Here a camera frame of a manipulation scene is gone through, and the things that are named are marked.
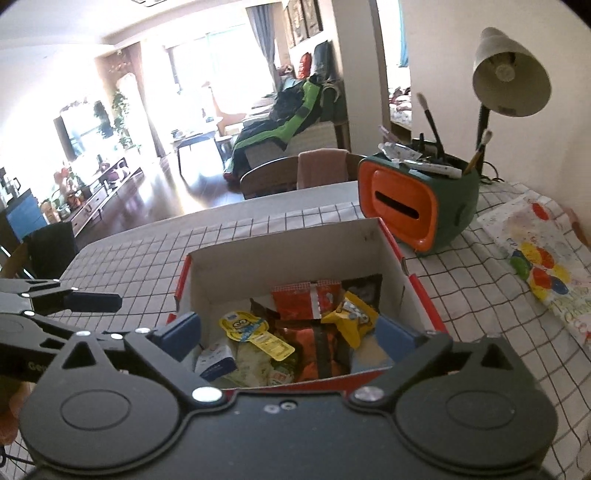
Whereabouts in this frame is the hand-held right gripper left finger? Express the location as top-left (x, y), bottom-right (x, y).
top-left (39, 311), bottom-right (232, 407)

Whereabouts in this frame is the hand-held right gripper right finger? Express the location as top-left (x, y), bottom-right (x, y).
top-left (348, 314), bottom-right (536, 407)

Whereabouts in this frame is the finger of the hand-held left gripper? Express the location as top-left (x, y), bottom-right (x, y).
top-left (23, 318), bottom-right (77, 358)
top-left (0, 278), bottom-right (123, 317)

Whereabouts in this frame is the white blue snack packet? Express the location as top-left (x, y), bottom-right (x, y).
top-left (194, 342), bottom-right (238, 383)

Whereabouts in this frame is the yellow cartoon snack packet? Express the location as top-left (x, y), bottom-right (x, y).
top-left (217, 310), bottom-right (296, 361)

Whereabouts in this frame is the pale yellow snack packet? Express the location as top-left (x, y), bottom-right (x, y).
top-left (222, 339), bottom-right (296, 388)

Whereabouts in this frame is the brown red shiny packet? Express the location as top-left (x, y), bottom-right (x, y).
top-left (268, 323), bottom-right (354, 384)

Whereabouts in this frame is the red white snack packet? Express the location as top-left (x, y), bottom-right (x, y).
top-left (271, 279), bottom-right (343, 321)

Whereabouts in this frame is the white cardboard box red trim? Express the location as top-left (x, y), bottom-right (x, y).
top-left (166, 217), bottom-right (448, 393)

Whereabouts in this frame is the person's left hand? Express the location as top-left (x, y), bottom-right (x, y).
top-left (0, 383), bottom-right (28, 446)

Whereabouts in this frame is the black garment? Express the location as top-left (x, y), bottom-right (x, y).
top-left (23, 222), bottom-right (77, 280)

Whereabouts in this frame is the blue cabinet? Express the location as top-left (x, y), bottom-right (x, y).
top-left (6, 193), bottom-right (49, 243)

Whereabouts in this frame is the white television cabinet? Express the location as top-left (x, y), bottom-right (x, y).
top-left (46, 154), bottom-right (144, 236)

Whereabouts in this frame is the red flower arrangement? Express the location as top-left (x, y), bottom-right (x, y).
top-left (51, 166), bottom-right (86, 208)

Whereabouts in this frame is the orange green tissue organizer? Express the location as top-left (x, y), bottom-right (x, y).
top-left (358, 152), bottom-right (481, 254)

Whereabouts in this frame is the flat screen television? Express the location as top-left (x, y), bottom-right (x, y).
top-left (53, 99), bottom-right (114, 162)

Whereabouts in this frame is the white marker pen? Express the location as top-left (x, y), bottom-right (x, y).
top-left (399, 159), bottom-right (462, 180)

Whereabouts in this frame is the wooden dining chair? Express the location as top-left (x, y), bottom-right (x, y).
top-left (240, 152), bottom-right (370, 200)

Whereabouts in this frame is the pink cloth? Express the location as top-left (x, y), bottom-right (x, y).
top-left (298, 148), bottom-right (349, 190)

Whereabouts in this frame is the white plastic sachet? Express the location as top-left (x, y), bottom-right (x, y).
top-left (378, 124), bottom-right (421, 162)

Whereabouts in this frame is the tall green potted plant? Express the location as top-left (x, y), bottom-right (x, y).
top-left (111, 90), bottom-right (139, 148)

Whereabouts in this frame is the wooden coffee table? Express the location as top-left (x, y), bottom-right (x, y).
top-left (171, 129), bottom-right (222, 176)

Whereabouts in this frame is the small bamboo calligraphy brush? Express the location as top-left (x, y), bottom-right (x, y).
top-left (464, 130), bottom-right (494, 176)

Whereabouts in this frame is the large black calligraphy brush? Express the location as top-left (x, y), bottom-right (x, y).
top-left (416, 92), bottom-right (446, 160)

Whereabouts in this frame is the sofa with cream cover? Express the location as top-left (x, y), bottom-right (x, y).
top-left (224, 78), bottom-right (349, 178)

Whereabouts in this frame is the bed with clothes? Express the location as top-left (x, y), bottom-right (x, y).
top-left (388, 85), bottom-right (416, 125)

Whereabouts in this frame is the green black jacket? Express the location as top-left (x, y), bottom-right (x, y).
top-left (226, 76), bottom-right (333, 178)

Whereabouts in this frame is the beige desk lamp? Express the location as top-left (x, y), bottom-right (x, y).
top-left (471, 27), bottom-right (552, 178)

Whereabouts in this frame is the dark cushion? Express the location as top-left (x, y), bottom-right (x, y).
top-left (311, 41), bottom-right (335, 75)

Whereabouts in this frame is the grey curtain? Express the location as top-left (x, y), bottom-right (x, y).
top-left (247, 4), bottom-right (278, 97)

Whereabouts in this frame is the black cable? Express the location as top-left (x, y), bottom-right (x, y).
top-left (0, 443), bottom-right (24, 467)

